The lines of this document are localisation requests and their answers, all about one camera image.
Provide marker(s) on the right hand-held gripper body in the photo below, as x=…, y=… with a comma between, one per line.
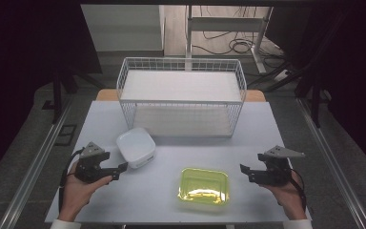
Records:
x=276, y=170

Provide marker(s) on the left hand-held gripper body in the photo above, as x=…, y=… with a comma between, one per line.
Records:
x=90, y=160

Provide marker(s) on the white plastic container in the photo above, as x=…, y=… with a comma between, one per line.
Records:
x=136, y=147

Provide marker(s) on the person's right hand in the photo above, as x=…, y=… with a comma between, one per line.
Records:
x=287, y=195

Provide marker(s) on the person's left hand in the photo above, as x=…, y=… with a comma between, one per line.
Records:
x=76, y=191

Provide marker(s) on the yellow-green lidded container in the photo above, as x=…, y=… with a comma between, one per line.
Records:
x=204, y=187

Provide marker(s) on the wooden table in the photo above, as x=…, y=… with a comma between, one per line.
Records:
x=106, y=95

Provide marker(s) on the black metal stand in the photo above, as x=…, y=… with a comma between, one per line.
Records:
x=314, y=95
x=57, y=95

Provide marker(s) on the white cabinet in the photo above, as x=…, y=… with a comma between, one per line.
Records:
x=124, y=28

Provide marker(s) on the aluminium rail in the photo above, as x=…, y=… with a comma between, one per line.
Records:
x=330, y=162
x=33, y=165

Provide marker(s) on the white desk frame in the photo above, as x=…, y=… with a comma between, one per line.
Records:
x=225, y=24

